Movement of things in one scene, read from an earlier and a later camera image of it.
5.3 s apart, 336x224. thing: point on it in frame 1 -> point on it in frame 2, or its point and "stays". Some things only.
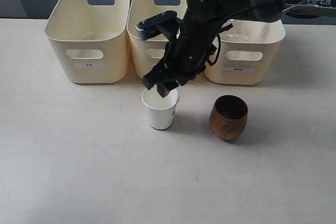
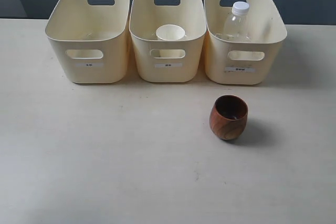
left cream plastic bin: (88, 28) stays
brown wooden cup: (228, 116) stays
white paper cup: (161, 110) -> (170, 32)
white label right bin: (240, 69) stays
